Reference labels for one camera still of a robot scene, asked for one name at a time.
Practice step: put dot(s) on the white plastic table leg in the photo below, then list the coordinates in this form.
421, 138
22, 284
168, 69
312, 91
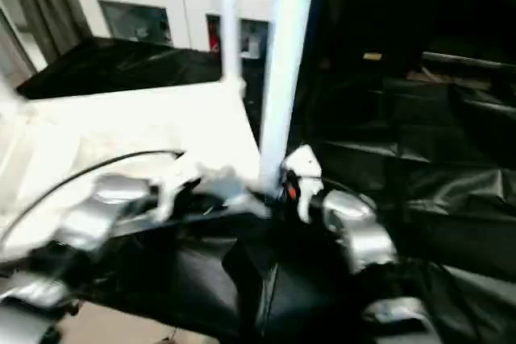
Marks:
8, 102
286, 54
231, 14

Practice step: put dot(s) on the small orange label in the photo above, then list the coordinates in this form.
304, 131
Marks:
372, 56

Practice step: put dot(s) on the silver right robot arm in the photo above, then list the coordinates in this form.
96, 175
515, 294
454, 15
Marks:
359, 231

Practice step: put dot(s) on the grey curtain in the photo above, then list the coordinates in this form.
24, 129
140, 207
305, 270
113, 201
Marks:
44, 6

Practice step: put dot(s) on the white plastic table top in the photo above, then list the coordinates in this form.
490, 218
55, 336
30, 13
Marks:
105, 130

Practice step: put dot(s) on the black plastic mat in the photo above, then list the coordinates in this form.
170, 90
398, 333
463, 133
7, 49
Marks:
427, 183

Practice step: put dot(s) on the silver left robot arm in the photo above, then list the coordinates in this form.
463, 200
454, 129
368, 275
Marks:
97, 215

